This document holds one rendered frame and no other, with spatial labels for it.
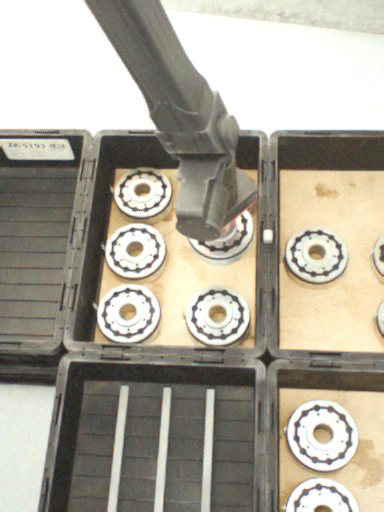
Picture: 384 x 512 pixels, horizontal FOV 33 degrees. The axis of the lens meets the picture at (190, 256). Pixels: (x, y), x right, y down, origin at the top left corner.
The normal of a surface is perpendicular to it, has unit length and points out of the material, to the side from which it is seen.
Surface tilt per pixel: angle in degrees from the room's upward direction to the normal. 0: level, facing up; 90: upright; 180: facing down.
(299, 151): 90
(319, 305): 0
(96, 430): 0
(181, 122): 94
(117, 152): 90
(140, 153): 90
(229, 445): 0
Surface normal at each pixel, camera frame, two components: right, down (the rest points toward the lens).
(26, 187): -0.07, -0.43
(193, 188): -0.33, -0.37
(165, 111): -0.20, 0.91
